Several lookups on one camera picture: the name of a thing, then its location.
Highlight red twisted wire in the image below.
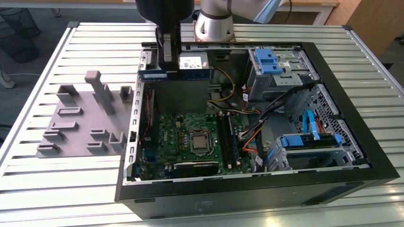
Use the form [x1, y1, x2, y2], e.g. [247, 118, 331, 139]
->
[141, 91, 153, 142]

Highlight yellow wires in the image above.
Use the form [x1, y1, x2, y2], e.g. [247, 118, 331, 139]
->
[207, 67, 238, 104]

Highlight white stand foot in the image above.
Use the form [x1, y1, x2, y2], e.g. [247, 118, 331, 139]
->
[0, 67, 17, 88]

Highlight green motherboard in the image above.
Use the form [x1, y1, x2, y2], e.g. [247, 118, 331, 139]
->
[139, 113, 257, 180]

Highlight orange wire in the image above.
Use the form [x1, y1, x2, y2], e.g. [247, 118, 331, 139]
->
[242, 129, 263, 152]

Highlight metal drive cage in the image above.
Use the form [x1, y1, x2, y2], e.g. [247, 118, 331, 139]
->
[246, 48, 321, 102]

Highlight RAM stick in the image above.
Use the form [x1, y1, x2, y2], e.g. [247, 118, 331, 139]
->
[138, 68, 215, 82]

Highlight blue plastic drive bracket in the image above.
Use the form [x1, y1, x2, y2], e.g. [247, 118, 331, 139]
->
[255, 48, 285, 74]

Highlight metal socket cover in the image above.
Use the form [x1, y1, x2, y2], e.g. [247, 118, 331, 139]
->
[189, 130, 213, 157]

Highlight hard disk in blue carrier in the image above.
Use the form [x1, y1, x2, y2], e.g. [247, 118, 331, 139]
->
[279, 133, 345, 150]

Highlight blue wire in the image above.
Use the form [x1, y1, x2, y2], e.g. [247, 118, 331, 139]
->
[302, 110, 321, 140]

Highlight black PC case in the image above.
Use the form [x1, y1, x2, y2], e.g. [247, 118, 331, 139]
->
[114, 41, 399, 220]

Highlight wooden cabinet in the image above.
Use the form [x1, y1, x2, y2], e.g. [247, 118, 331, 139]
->
[325, 0, 404, 64]

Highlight grey power supply unit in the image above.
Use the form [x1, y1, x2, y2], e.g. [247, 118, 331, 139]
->
[147, 52, 211, 115]

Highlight grey parts rack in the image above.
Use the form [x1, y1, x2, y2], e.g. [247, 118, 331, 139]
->
[35, 70, 135, 158]

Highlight silver CPU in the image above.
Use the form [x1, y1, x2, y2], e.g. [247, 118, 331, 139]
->
[191, 136, 210, 152]

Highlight black mesh waste bin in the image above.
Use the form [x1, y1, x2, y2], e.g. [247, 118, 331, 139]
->
[0, 8, 42, 63]

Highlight black graphics card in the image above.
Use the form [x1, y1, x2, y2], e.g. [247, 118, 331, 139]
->
[173, 160, 221, 179]

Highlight metal disk bay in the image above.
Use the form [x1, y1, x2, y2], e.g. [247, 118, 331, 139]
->
[267, 132, 371, 171]

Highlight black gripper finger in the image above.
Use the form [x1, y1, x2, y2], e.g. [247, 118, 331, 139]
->
[157, 25, 183, 71]

